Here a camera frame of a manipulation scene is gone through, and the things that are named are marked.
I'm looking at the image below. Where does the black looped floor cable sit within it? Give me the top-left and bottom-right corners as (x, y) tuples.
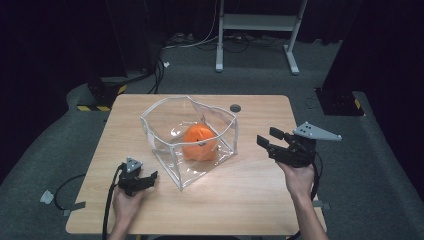
(53, 173), (87, 211)

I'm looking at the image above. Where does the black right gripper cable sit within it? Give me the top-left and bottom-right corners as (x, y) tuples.
(286, 151), (324, 240)

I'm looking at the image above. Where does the crumpled white tape scrap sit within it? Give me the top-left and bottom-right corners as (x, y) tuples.
(39, 189), (55, 205)

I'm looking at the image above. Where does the clear plastic storage bag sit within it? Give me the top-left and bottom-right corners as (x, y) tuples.
(139, 95), (240, 192)

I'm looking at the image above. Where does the black base with striped tape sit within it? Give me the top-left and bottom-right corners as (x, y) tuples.
(76, 74), (129, 113)

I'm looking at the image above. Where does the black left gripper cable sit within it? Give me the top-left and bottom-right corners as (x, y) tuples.
(101, 163), (125, 240)

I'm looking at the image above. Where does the person's right hand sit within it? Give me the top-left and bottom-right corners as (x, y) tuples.
(276, 161), (316, 202)

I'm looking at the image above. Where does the person's left hand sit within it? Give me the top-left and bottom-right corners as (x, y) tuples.
(112, 186), (147, 232)

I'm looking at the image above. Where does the tangle of black cables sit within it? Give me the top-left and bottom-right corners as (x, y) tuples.
(163, 31), (288, 54)

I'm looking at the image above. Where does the black square stand base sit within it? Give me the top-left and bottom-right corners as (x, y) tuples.
(314, 87), (365, 117)

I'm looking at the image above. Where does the white metal stand frame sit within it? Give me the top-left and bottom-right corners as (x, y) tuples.
(215, 0), (309, 76)

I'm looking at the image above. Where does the white cable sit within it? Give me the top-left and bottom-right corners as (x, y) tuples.
(161, 0), (222, 51)

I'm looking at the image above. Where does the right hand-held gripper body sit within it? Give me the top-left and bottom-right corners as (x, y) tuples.
(268, 121), (343, 169)

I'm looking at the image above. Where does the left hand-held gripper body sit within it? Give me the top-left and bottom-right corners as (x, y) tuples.
(117, 157), (144, 197)

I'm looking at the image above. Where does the grey tape strip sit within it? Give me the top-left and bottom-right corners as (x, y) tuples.
(62, 200), (87, 217)
(312, 199), (331, 211)

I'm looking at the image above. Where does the black floor cable bundle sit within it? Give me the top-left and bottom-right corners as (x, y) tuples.
(147, 57), (166, 95)

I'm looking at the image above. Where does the orange round plush toy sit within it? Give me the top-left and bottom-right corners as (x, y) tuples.
(181, 122), (220, 163)

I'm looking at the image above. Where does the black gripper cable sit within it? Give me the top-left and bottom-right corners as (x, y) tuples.
(101, 163), (125, 240)
(286, 151), (324, 240)

